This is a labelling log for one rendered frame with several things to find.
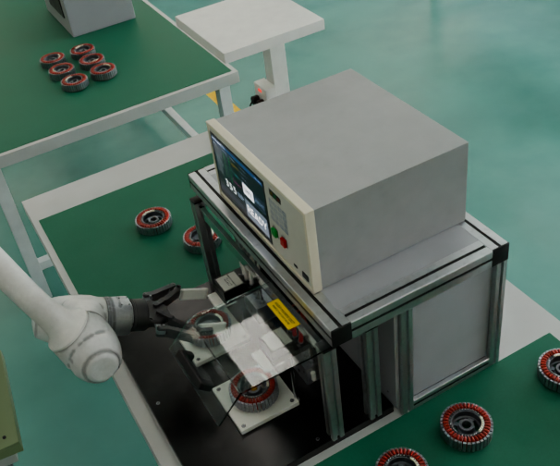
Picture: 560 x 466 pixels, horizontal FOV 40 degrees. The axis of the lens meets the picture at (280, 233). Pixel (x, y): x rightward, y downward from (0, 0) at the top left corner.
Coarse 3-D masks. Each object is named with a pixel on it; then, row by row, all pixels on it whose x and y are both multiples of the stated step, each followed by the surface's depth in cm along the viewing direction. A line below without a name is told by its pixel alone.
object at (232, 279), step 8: (232, 272) 193; (248, 272) 196; (264, 272) 195; (216, 280) 191; (224, 280) 191; (232, 280) 191; (240, 280) 190; (216, 288) 192; (224, 288) 189; (232, 288) 188; (240, 288) 190; (248, 288) 191; (208, 296) 193; (216, 296) 193; (224, 296) 188; (232, 296) 189; (216, 304) 190
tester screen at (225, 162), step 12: (216, 144) 174; (216, 156) 177; (228, 156) 169; (228, 168) 173; (240, 168) 165; (228, 180) 176; (240, 180) 169; (252, 180) 161; (240, 192) 172; (252, 204) 168; (264, 204) 161; (264, 216) 164
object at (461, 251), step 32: (224, 224) 183; (480, 224) 166; (256, 256) 171; (416, 256) 161; (448, 256) 159; (480, 256) 158; (288, 288) 159; (352, 288) 155; (384, 288) 154; (416, 288) 153; (448, 288) 158; (320, 320) 150; (352, 320) 148; (384, 320) 153
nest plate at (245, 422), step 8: (280, 384) 181; (280, 392) 179; (288, 392) 179; (280, 400) 177; (288, 400) 177; (296, 400) 177; (232, 408) 177; (272, 408) 176; (280, 408) 176; (288, 408) 176; (232, 416) 175; (240, 416) 175; (248, 416) 175; (256, 416) 175; (264, 416) 174; (272, 416) 174; (240, 424) 173; (248, 424) 173; (256, 424) 173; (240, 432) 173
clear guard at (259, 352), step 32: (256, 288) 166; (192, 320) 161; (224, 320) 160; (256, 320) 158; (192, 352) 157; (224, 352) 152; (256, 352) 151; (288, 352) 150; (320, 352) 150; (192, 384) 154; (224, 384) 148; (256, 384) 145; (224, 416) 145
